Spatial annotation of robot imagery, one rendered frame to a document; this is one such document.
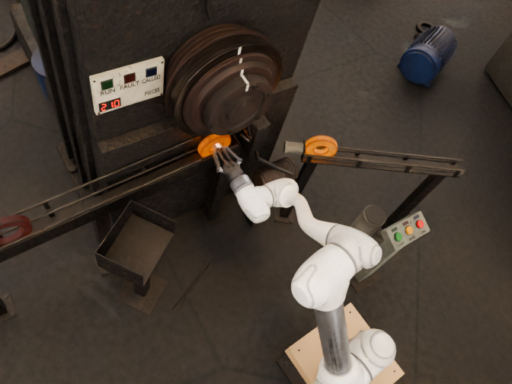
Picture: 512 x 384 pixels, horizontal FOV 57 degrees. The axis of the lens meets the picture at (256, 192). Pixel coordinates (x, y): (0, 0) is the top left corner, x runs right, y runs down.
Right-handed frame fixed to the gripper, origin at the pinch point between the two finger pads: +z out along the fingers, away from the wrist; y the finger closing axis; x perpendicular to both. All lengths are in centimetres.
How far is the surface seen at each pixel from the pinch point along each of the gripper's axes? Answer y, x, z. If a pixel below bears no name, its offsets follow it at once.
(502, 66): 274, -59, 3
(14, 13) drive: -43, -59, 164
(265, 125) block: 24.4, 3.6, -2.6
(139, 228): -44.2, -14.9, -17.4
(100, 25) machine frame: -41, 66, 16
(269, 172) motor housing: 26.5, -22.2, -14.7
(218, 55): -8, 57, 0
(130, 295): -53, -74, -27
